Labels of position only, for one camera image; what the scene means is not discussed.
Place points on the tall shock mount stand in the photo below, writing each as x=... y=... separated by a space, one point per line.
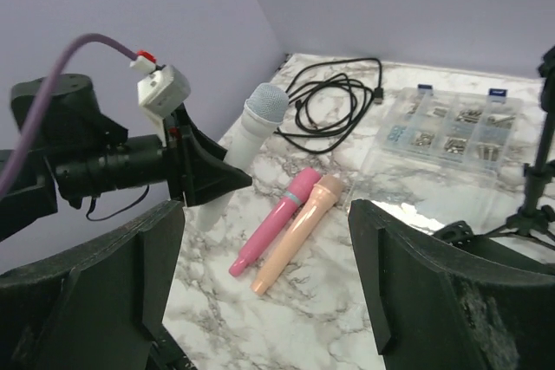
x=530 y=216

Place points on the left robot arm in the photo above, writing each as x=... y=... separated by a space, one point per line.
x=81 y=153

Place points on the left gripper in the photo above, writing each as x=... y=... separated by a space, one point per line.
x=189 y=149

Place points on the clear screw organiser box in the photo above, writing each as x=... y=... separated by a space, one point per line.
x=439 y=152

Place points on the peach microphone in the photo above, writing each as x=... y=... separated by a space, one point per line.
x=325 y=193

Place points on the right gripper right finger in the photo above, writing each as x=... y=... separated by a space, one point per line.
x=433 y=305

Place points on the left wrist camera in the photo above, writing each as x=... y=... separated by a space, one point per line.
x=160 y=92

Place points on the white microphone grey head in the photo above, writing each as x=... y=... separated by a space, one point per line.
x=263 y=114

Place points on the pink microphone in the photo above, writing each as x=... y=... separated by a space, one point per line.
x=295 y=195

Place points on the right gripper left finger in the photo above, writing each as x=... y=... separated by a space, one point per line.
x=99 y=305

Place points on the shock mount desk stand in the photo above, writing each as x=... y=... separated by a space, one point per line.
x=455 y=233

